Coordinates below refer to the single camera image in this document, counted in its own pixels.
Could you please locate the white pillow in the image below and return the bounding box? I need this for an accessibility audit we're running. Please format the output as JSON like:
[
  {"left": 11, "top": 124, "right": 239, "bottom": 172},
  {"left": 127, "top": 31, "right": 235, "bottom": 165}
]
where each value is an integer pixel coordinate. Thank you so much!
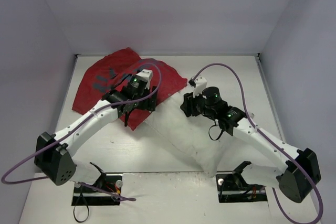
[{"left": 139, "top": 86, "right": 253, "bottom": 177}]

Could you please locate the red navy pillowcase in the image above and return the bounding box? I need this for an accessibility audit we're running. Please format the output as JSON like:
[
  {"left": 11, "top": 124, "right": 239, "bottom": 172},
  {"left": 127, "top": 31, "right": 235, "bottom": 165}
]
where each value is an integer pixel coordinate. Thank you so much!
[{"left": 72, "top": 48, "right": 187, "bottom": 115}]

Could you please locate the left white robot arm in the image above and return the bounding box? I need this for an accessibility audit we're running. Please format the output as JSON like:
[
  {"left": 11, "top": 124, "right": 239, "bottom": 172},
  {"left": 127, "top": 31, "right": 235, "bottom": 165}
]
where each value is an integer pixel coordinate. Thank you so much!
[{"left": 34, "top": 69, "right": 157, "bottom": 193}]

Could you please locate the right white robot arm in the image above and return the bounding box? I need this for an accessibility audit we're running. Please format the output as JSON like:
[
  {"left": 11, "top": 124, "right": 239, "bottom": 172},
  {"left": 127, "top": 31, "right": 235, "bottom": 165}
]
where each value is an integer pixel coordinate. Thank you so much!
[{"left": 180, "top": 87, "right": 321, "bottom": 203}]

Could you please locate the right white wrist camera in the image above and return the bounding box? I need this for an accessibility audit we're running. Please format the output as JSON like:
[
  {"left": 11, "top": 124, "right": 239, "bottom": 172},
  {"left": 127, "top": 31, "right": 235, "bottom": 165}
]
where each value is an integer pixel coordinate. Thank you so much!
[{"left": 188, "top": 76, "right": 207, "bottom": 98}]

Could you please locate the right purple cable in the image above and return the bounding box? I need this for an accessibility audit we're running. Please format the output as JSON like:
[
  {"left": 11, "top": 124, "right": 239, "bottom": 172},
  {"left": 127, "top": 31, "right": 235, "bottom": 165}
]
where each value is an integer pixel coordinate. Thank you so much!
[{"left": 193, "top": 62, "right": 323, "bottom": 223}]

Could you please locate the purple cable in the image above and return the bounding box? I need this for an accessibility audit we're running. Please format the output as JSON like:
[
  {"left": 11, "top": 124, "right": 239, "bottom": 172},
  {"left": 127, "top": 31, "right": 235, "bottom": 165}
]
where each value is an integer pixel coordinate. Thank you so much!
[
  {"left": 1, "top": 60, "right": 162, "bottom": 202},
  {"left": 193, "top": 62, "right": 323, "bottom": 223}
]

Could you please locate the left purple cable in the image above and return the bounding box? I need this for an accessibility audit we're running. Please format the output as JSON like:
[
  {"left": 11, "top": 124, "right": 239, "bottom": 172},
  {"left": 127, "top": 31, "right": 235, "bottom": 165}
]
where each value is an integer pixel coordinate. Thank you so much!
[{"left": 1, "top": 60, "right": 162, "bottom": 202}]

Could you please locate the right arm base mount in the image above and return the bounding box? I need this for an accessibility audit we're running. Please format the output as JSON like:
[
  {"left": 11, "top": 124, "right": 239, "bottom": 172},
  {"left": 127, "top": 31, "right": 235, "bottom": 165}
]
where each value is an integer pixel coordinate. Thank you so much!
[{"left": 215, "top": 161, "right": 267, "bottom": 203}]

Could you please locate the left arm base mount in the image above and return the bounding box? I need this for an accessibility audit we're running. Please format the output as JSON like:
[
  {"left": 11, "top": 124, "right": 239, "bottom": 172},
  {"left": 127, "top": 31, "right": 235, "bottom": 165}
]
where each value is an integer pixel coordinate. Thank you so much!
[{"left": 71, "top": 162, "right": 123, "bottom": 206}]

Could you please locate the thin black wire loop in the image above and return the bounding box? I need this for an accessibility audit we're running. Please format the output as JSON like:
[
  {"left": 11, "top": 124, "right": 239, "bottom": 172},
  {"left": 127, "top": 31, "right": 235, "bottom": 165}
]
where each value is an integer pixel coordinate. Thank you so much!
[{"left": 73, "top": 194, "right": 91, "bottom": 223}]

